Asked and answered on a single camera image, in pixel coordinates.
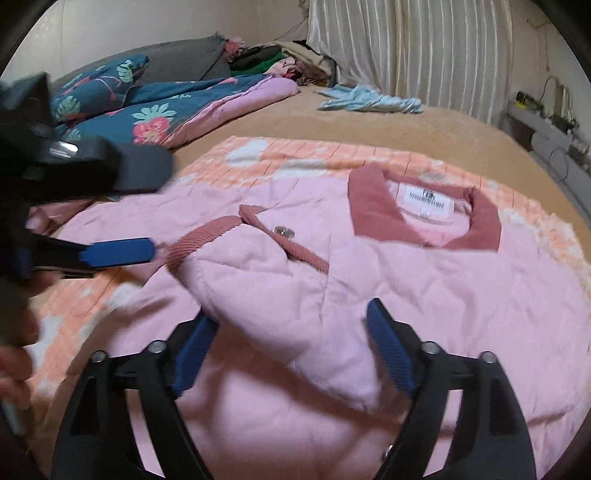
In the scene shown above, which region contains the blue floral pillow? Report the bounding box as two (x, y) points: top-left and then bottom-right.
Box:
(51, 54), (149, 125)

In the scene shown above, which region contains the striped beige curtain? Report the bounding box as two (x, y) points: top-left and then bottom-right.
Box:
(308, 0), (513, 125)

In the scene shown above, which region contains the pile of assorted clothes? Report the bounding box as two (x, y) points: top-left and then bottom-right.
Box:
(223, 37), (338, 87)

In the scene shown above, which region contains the light blue striped garment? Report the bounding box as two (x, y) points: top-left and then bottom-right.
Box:
(317, 85), (424, 114)

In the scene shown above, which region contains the grey side shelf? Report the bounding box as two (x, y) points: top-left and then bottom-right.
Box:
(502, 91), (590, 216)

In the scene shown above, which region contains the person's left hand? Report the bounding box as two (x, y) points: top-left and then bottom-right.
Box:
(0, 271), (59, 411)

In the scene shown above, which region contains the blue floral pink quilt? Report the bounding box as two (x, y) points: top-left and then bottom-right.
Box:
(56, 74), (298, 149)

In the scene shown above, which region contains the tan bed sheet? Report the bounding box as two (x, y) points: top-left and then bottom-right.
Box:
(27, 85), (591, 476)

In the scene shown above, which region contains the orange white plaid blanket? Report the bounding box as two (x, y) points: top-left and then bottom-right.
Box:
(31, 136), (590, 400)

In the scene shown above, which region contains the pink quilted jacket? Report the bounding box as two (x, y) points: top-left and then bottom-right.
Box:
(33, 164), (590, 479)

